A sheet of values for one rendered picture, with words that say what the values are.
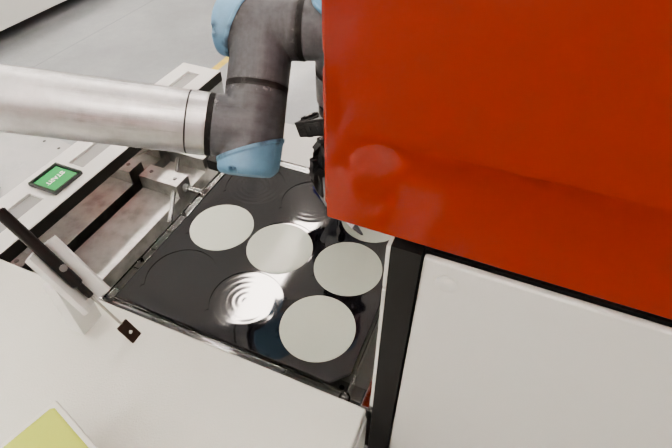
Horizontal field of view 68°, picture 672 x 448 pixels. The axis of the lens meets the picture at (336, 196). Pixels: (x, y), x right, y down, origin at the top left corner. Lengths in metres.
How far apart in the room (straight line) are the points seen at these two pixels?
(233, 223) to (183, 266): 0.11
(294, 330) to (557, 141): 0.48
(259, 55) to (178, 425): 0.40
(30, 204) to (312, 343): 0.48
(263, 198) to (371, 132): 0.57
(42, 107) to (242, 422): 0.39
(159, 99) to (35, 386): 0.33
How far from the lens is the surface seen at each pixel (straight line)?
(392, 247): 0.33
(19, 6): 4.09
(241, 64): 0.59
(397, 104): 0.27
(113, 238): 0.87
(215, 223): 0.81
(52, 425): 0.53
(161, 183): 0.91
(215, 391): 0.57
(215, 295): 0.72
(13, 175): 1.20
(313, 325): 0.68
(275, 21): 0.60
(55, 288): 0.58
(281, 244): 0.76
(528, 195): 0.28
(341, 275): 0.72
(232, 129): 0.57
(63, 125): 0.62
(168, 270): 0.77
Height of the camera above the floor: 1.47
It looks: 43 degrees down
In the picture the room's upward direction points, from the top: straight up
